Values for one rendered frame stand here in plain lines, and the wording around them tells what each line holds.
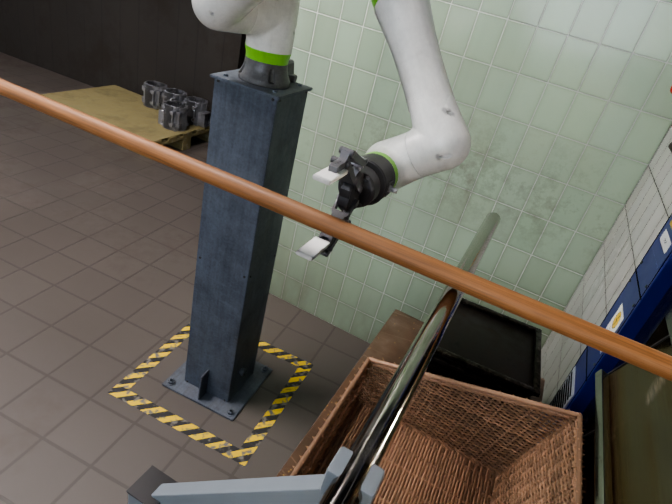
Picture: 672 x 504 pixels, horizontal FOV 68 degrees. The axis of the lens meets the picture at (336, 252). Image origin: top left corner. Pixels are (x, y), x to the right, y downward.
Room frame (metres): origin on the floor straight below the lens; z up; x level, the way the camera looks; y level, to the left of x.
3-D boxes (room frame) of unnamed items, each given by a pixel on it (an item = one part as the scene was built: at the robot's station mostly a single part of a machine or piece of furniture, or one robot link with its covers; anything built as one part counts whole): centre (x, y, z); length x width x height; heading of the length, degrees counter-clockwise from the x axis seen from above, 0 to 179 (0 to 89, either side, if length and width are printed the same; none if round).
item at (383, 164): (0.92, -0.03, 1.19); 0.12 x 0.06 x 0.09; 72
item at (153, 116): (3.84, 1.90, 0.17); 1.17 x 0.81 x 0.33; 75
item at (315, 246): (0.72, 0.04, 1.12); 0.07 x 0.03 x 0.01; 162
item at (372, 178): (0.85, 0.00, 1.19); 0.09 x 0.07 x 0.08; 162
